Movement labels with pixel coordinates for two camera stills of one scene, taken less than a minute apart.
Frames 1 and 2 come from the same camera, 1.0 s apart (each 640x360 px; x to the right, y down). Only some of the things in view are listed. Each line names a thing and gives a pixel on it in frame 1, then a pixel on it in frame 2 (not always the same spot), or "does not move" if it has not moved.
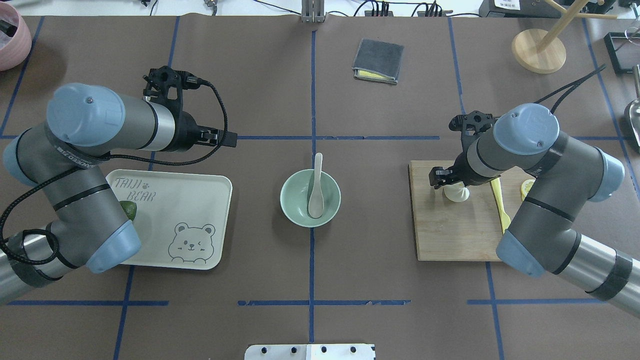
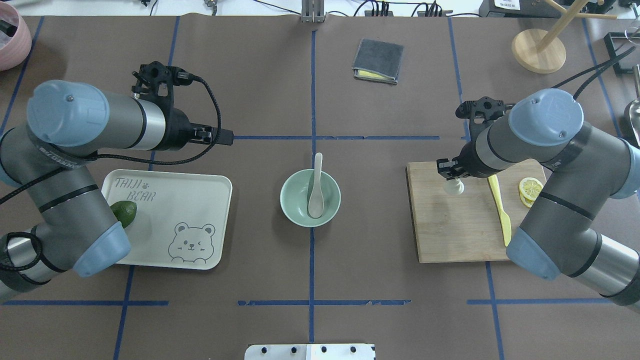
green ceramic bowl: x=294 y=197 does not move
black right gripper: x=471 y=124 → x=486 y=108
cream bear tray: x=182 y=219 does not move
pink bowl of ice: x=15 y=41 does not move
